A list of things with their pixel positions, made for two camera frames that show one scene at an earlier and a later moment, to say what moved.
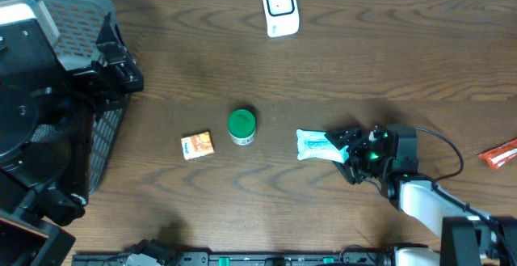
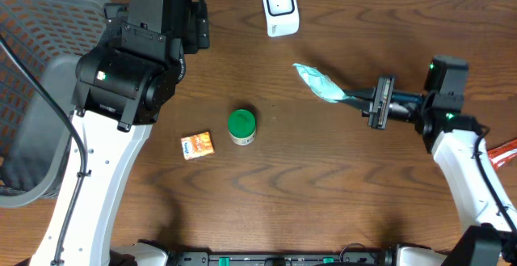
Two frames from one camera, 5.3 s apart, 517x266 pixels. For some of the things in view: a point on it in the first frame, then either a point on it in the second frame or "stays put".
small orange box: x=197 y=145 stays put
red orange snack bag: x=498 y=156 stays put
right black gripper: x=362 y=144 -> x=377 y=109
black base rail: x=238 y=259 stays put
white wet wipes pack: x=314 y=144 -> x=321 y=84
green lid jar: x=241 y=126 stays put
